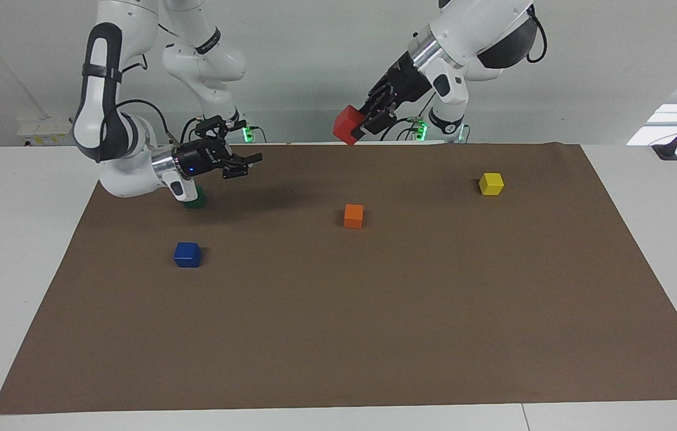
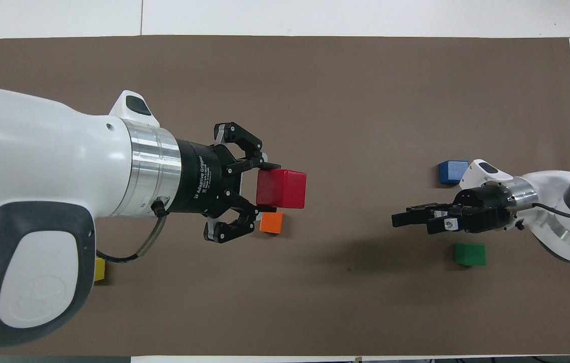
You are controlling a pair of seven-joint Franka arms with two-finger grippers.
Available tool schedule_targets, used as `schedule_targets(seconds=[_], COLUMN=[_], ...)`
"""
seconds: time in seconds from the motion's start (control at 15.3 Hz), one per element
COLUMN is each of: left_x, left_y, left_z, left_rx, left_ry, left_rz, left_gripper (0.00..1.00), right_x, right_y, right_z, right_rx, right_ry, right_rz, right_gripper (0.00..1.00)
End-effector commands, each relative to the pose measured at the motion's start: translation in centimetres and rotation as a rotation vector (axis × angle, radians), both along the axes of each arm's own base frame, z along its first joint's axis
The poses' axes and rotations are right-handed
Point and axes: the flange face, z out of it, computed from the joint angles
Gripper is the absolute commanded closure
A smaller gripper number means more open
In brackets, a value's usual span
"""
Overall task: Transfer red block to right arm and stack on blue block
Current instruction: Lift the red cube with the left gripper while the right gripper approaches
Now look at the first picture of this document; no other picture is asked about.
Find yellow wooden block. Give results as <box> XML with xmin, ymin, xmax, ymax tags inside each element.
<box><xmin>478</xmin><ymin>172</ymin><xmax>505</xmax><ymax>196</ymax></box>

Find blue wooden block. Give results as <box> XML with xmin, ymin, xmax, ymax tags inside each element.
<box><xmin>173</xmin><ymin>242</ymin><xmax>202</xmax><ymax>268</ymax></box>

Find black right base cable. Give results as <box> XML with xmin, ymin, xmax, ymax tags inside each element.
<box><xmin>180</xmin><ymin>117</ymin><xmax>202</xmax><ymax>144</ymax></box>

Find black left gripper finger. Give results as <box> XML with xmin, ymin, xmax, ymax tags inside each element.
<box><xmin>355</xmin><ymin>111</ymin><xmax>399</xmax><ymax>144</ymax></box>
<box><xmin>365</xmin><ymin>77</ymin><xmax>397</xmax><ymax>117</ymax></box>

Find black left base cable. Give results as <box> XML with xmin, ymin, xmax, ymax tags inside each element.
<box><xmin>380</xmin><ymin>117</ymin><xmax>429</xmax><ymax>142</ymax></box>

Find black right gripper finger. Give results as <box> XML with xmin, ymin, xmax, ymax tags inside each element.
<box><xmin>218</xmin><ymin>153</ymin><xmax>264</xmax><ymax>180</ymax></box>
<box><xmin>195</xmin><ymin>116</ymin><xmax>242</xmax><ymax>144</ymax></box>

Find red wooden block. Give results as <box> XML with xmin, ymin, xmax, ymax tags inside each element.
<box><xmin>332</xmin><ymin>105</ymin><xmax>366</xmax><ymax>146</ymax></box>

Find black base cable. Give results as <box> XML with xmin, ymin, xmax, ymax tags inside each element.
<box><xmin>380</xmin><ymin>117</ymin><xmax>429</xmax><ymax>142</ymax></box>
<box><xmin>180</xmin><ymin>117</ymin><xmax>202</xmax><ymax>144</ymax></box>

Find white wall socket box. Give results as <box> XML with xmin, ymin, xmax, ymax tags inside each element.
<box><xmin>17</xmin><ymin>118</ymin><xmax>77</xmax><ymax>146</ymax></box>

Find brown paper mat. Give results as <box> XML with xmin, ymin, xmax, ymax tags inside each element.
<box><xmin>0</xmin><ymin>142</ymin><xmax>677</xmax><ymax>415</ymax></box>

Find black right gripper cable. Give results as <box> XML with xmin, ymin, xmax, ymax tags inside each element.
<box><xmin>116</xmin><ymin>99</ymin><xmax>177</xmax><ymax>147</ymax></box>

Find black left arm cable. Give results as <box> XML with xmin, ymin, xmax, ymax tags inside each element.
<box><xmin>527</xmin><ymin>15</ymin><xmax>548</xmax><ymax>63</ymax></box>

